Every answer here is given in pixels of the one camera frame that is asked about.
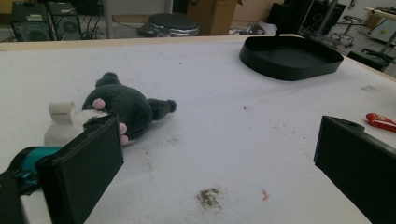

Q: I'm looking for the round black stool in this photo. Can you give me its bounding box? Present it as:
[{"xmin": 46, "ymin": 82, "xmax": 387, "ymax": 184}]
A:
[{"xmin": 148, "ymin": 12, "xmax": 201, "ymax": 37}]

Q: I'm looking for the black tray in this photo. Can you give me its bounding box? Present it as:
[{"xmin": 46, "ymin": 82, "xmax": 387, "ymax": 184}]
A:
[{"xmin": 238, "ymin": 35, "xmax": 345, "ymax": 82}]

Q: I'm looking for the grey plush toy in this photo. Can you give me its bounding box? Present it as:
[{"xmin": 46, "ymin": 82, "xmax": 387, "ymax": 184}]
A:
[{"xmin": 43, "ymin": 72, "xmax": 177, "ymax": 147}]

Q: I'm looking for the cardboard box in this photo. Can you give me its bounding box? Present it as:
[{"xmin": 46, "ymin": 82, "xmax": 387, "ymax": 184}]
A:
[{"xmin": 186, "ymin": 0, "xmax": 243, "ymax": 36}]

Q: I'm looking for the red packet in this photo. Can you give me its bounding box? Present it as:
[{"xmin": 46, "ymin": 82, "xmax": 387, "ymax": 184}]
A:
[{"xmin": 365, "ymin": 112, "xmax": 396, "ymax": 133}]

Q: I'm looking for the metal stool frame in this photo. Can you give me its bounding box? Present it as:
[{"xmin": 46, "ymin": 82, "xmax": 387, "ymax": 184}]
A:
[{"xmin": 330, "ymin": 15, "xmax": 367, "ymax": 48}]

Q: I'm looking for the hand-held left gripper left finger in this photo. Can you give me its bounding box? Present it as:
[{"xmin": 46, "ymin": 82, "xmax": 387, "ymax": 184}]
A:
[{"xmin": 35, "ymin": 114, "xmax": 125, "ymax": 224}]

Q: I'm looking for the teal and black tool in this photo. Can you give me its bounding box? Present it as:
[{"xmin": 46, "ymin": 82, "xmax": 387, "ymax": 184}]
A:
[{"xmin": 0, "ymin": 146, "xmax": 64, "ymax": 197}]

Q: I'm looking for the black computer case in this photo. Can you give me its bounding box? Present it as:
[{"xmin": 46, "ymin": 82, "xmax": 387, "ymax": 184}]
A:
[
  {"xmin": 48, "ymin": 1, "xmax": 83, "ymax": 41},
  {"xmin": 10, "ymin": 1, "xmax": 52, "ymax": 42}
]

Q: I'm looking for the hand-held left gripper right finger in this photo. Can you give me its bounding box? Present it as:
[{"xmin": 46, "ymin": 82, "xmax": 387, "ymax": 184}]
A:
[{"xmin": 313, "ymin": 115, "xmax": 396, "ymax": 224}]

